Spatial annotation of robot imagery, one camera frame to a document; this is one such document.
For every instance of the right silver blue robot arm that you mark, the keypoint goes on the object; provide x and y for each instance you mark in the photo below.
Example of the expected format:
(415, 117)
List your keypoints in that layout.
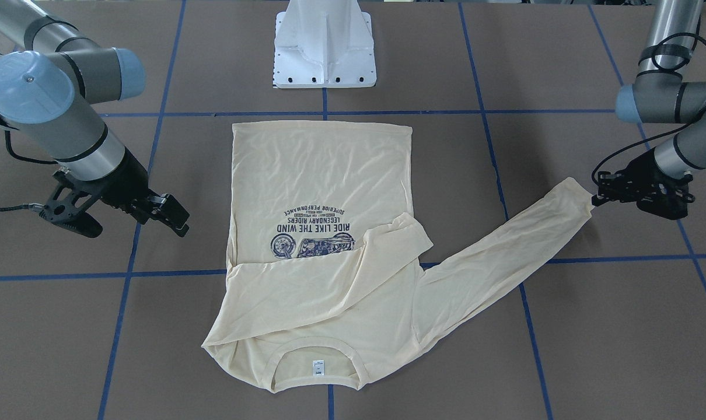
(47, 92)

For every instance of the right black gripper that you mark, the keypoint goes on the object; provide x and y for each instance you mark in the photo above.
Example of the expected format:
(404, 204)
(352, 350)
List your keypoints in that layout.
(126, 178)

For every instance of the cream long-sleeve printed shirt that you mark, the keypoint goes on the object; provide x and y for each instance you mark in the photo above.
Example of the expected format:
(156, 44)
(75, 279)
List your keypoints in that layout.
(324, 283)

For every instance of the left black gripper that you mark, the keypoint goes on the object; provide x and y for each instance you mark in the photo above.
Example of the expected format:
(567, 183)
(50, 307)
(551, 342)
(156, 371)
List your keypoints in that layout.
(643, 177)

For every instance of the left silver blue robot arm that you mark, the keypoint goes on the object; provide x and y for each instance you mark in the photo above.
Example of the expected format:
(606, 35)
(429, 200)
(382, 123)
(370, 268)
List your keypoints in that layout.
(660, 94)

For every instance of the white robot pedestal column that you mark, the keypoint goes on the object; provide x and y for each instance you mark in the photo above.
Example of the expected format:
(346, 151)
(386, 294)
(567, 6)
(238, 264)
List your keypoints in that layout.
(324, 44)

